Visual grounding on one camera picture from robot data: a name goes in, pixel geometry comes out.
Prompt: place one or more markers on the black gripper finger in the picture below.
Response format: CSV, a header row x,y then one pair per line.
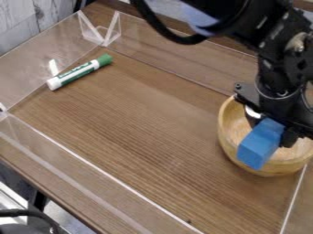
x,y
254,116
289,137

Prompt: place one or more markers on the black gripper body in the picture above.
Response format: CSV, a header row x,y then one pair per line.
x,y
289,110

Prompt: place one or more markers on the blue rectangular block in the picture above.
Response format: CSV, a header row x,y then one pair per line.
x,y
259,144

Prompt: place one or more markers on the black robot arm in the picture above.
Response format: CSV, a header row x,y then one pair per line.
x,y
275,30

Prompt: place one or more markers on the brown wooden bowl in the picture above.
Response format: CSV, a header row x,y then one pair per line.
x,y
286,161

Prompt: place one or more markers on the clear acrylic tray walls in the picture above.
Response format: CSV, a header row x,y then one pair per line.
x,y
120,145

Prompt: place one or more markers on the green and white marker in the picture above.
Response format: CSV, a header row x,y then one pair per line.
x,y
61,79

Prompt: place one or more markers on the black metal mount bottom left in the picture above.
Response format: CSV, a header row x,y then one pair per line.
x,y
26,229

